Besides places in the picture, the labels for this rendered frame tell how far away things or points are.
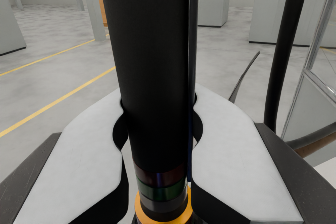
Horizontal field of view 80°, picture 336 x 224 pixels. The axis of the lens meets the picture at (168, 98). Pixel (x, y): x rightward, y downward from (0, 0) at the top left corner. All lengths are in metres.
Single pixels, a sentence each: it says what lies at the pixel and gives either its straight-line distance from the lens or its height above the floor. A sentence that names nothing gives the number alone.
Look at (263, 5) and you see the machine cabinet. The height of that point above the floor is 0.90.
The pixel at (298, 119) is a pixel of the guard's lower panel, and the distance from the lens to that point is 1.66.
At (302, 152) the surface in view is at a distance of 0.27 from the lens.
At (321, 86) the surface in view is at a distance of 1.43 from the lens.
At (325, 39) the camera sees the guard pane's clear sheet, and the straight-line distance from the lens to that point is 1.49.
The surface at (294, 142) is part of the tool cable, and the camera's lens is 0.24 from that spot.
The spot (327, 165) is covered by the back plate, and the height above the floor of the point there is 1.20.
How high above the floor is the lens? 1.56
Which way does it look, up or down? 31 degrees down
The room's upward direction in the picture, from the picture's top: 3 degrees counter-clockwise
